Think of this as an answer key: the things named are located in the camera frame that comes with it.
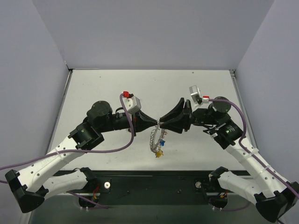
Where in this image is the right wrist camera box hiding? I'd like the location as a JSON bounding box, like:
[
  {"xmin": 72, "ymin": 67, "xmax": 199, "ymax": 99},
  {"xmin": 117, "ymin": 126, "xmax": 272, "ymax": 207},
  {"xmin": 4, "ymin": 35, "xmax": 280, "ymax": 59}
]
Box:
[{"xmin": 189, "ymin": 85, "xmax": 209, "ymax": 105}]

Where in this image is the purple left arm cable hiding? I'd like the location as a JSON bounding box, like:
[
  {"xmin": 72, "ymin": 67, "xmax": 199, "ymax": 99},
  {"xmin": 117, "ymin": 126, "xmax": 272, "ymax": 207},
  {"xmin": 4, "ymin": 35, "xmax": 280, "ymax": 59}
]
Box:
[{"xmin": 0, "ymin": 93, "xmax": 137, "ymax": 210}]

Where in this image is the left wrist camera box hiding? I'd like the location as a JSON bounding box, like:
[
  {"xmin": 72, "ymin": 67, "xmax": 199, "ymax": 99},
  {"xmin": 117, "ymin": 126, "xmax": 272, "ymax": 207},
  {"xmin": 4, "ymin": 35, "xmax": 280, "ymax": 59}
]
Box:
[{"xmin": 122, "ymin": 91, "xmax": 142, "ymax": 114}]

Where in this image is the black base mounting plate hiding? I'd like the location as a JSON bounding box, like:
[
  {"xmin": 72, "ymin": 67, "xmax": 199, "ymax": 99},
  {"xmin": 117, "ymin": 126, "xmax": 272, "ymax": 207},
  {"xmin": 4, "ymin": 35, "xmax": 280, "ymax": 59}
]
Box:
[{"xmin": 68, "ymin": 170, "xmax": 237, "ymax": 206}]

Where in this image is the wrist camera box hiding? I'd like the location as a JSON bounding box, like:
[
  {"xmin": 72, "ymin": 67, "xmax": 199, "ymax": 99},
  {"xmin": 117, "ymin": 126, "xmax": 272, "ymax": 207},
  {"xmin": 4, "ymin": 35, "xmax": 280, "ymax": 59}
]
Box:
[
  {"xmin": 189, "ymin": 85, "xmax": 209, "ymax": 105},
  {"xmin": 122, "ymin": 91, "xmax": 142, "ymax": 114}
]

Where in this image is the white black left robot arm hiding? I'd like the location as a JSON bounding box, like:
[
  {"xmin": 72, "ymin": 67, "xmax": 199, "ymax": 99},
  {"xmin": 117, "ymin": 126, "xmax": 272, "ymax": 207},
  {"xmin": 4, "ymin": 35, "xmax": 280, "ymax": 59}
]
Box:
[{"xmin": 5, "ymin": 96, "xmax": 157, "ymax": 213}]

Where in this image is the aluminium front rail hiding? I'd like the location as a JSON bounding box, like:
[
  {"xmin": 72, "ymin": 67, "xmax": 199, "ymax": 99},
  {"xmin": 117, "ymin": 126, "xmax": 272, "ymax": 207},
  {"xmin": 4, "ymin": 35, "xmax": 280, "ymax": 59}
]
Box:
[{"xmin": 28, "ymin": 174, "xmax": 280, "ymax": 196}]

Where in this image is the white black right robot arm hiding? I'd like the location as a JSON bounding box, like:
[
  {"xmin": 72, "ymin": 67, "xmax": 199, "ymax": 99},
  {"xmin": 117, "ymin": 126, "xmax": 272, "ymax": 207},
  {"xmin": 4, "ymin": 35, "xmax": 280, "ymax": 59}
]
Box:
[{"xmin": 159, "ymin": 96, "xmax": 299, "ymax": 223}]

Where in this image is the yellow key tag upper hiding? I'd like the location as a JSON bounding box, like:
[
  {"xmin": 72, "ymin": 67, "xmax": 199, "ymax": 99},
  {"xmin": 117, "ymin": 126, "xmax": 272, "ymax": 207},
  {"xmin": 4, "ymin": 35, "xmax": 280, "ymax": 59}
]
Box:
[{"xmin": 155, "ymin": 151, "xmax": 164, "ymax": 158}]

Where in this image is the steel key organiser ring disc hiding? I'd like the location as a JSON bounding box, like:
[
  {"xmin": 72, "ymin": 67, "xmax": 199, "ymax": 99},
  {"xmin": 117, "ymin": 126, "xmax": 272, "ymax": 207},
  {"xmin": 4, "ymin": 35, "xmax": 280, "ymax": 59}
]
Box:
[{"xmin": 149, "ymin": 120, "xmax": 167, "ymax": 154}]

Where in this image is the blue key tag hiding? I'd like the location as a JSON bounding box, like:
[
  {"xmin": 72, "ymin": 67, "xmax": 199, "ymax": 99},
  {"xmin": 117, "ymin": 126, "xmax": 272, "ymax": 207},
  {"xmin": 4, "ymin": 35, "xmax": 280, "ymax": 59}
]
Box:
[{"xmin": 159, "ymin": 140, "xmax": 165, "ymax": 146}]

